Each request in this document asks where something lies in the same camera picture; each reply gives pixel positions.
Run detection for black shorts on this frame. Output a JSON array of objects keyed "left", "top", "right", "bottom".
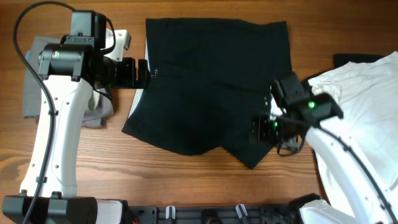
[{"left": 122, "top": 18, "right": 292, "bottom": 169}]

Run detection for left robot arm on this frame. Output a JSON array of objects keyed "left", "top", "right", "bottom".
[{"left": 2, "top": 10, "right": 150, "bottom": 223}]

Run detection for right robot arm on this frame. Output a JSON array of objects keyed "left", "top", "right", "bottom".
[{"left": 250, "top": 73, "right": 397, "bottom": 223}]

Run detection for folded grey shorts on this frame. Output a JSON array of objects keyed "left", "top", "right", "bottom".
[{"left": 22, "top": 36, "right": 114, "bottom": 128}]

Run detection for light blue folded garment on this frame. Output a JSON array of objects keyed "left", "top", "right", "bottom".
[{"left": 25, "top": 50, "right": 30, "bottom": 63}]

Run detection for black garment underneath pile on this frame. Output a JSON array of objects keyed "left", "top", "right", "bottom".
[{"left": 302, "top": 54, "right": 384, "bottom": 91}]

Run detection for white t-shirt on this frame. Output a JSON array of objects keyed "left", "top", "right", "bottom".
[{"left": 307, "top": 52, "right": 397, "bottom": 207}]

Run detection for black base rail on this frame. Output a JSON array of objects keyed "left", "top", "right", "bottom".
[{"left": 130, "top": 204, "right": 301, "bottom": 224}]

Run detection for right black cable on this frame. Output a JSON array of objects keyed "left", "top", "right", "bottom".
[{"left": 257, "top": 110, "right": 398, "bottom": 218}]

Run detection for black cable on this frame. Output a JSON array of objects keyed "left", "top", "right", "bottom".
[
  {"left": 257, "top": 110, "right": 398, "bottom": 218},
  {"left": 12, "top": 1, "right": 75, "bottom": 224}
]

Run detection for left black cable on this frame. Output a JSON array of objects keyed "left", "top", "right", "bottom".
[{"left": 12, "top": 1, "right": 75, "bottom": 224}]

